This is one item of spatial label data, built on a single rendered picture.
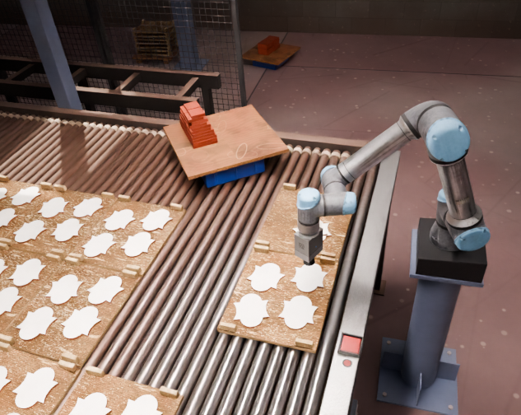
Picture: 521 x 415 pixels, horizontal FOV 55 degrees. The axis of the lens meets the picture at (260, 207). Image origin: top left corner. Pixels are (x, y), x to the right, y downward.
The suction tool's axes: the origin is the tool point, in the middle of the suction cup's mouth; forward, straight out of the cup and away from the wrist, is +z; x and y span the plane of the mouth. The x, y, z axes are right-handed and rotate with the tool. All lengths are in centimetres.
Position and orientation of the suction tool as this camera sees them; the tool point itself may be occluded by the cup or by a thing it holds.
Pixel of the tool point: (309, 261)
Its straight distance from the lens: 184.3
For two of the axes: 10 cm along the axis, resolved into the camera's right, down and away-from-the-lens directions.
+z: 0.7, 7.7, 6.4
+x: 7.5, 3.8, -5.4
